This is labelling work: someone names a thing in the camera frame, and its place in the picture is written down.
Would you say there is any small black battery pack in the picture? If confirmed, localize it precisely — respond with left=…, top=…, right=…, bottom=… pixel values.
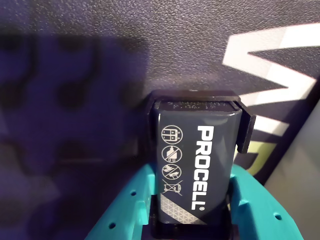
left=146, top=89, right=258, bottom=240

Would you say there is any black WOWROBO mat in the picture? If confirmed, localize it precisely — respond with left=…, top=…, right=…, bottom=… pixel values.
left=0, top=0, right=320, bottom=240

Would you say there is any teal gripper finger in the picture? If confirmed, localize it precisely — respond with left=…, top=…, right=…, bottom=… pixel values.
left=84, top=163, right=157, bottom=240
left=228, top=166, right=305, bottom=240

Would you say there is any white open cardboard box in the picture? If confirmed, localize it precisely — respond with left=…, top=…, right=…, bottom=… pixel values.
left=263, top=99, right=320, bottom=240

